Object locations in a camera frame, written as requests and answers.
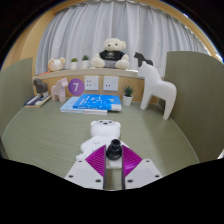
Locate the white curtain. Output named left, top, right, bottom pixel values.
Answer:
left=34, top=0, right=208, bottom=78

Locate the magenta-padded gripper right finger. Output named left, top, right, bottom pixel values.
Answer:
left=121, top=144, right=163, bottom=191

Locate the dark grey wooden horse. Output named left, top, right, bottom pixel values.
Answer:
left=33, top=78, right=50, bottom=99

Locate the round purple sign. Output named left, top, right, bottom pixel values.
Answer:
left=67, top=78, right=85, bottom=97

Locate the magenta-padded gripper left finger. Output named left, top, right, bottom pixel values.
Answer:
left=64, top=144, right=107, bottom=191

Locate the green desk divider panel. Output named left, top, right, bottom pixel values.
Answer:
left=162, top=50, right=224, bottom=164
left=0, top=56, right=35, bottom=138

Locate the large white horse figure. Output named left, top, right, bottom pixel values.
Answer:
left=137, top=60, right=178, bottom=121

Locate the cream teddy bear black shirt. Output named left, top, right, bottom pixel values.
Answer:
left=90, top=37, right=131, bottom=70

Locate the small cream plush toy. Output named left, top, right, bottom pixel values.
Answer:
left=47, top=57, right=67, bottom=73

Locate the small plant in white pot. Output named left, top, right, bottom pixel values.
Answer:
left=122, top=85, right=135, bottom=107
left=81, top=54, right=91, bottom=70
left=69, top=57, right=79, bottom=71

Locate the white bear-shaped power strip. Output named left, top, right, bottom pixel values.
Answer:
left=75, top=119, right=130, bottom=169

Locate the black charger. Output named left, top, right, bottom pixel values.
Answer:
left=105, top=138, right=123, bottom=161

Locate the white wall socket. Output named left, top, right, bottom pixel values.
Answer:
left=83, top=75, right=100, bottom=92
left=102, top=75, right=120, bottom=92

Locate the black horse figure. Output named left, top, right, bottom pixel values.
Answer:
left=133, top=51, right=154, bottom=69

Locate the wooden shelf ledge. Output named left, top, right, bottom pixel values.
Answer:
left=32, top=67, right=148, bottom=81

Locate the pink wooden horse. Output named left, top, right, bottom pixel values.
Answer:
left=50, top=77, right=69, bottom=103

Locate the navy book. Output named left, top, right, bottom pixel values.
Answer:
left=23, top=94, right=52, bottom=109

